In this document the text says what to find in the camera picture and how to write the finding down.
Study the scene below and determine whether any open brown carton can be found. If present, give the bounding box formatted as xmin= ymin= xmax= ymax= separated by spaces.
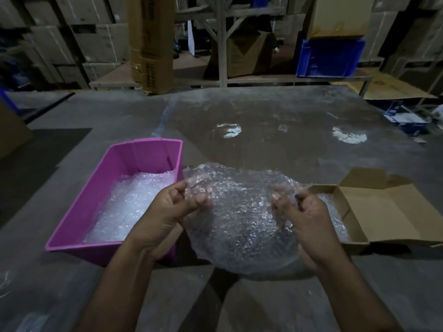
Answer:
xmin=209 ymin=30 xmax=274 ymax=79

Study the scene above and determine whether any blue and white product box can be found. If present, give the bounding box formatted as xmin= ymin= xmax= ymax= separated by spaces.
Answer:
xmin=383 ymin=112 xmax=430 ymax=137

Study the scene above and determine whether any small brown cardboard box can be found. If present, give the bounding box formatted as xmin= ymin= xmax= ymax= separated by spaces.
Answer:
xmin=306 ymin=167 xmax=443 ymax=256

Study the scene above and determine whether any flat cardboard sheet with tape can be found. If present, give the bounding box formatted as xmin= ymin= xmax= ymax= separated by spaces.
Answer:
xmin=306 ymin=0 xmax=376 ymax=41

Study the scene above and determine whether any flattened printed cardboard sheet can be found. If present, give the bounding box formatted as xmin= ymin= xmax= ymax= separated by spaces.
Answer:
xmin=332 ymin=71 xmax=438 ymax=101

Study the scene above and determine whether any person's right hand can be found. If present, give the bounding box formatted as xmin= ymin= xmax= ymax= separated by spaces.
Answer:
xmin=269 ymin=184 xmax=347 ymax=273

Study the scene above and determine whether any pile of bubble wrap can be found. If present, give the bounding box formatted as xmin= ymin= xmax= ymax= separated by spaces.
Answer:
xmin=83 ymin=170 xmax=175 ymax=244

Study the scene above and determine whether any person's left forearm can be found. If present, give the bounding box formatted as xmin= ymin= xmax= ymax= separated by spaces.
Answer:
xmin=74 ymin=238 xmax=160 ymax=332

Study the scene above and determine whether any tall narrow cardboard carton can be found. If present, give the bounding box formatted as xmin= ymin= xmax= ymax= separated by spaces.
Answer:
xmin=126 ymin=0 xmax=175 ymax=95

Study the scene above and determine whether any blue plastic crate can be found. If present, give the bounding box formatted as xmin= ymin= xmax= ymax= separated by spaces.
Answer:
xmin=296 ymin=38 xmax=367 ymax=79

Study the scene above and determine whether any person's right forearm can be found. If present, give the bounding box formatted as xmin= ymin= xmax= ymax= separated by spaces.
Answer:
xmin=317 ymin=250 xmax=404 ymax=332

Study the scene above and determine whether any person's left hand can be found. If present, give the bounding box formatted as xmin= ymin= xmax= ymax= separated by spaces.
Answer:
xmin=130 ymin=179 xmax=212 ymax=261

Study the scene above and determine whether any grey metal storage rack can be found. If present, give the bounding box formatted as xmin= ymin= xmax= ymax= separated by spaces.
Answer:
xmin=89 ymin=0 xmax=375 ymax=97

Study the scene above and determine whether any large brown cardboard carton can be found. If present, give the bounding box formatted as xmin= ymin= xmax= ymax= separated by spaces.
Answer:
xmin=0 ymin=96 xmax=34 ymax=159

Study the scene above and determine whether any pink plastic bin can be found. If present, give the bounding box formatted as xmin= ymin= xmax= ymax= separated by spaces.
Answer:
xmin=45 ymin=137 xmax=184 ymax=268

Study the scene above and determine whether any white paper sheet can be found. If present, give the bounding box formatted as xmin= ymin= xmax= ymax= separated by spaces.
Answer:
xmin=186 ymin=18 xmax=196 ymax=54

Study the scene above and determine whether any dark blue product box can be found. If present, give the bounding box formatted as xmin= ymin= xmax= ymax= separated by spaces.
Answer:
xmin=375 ymin=99 xmax=404 ymax=116

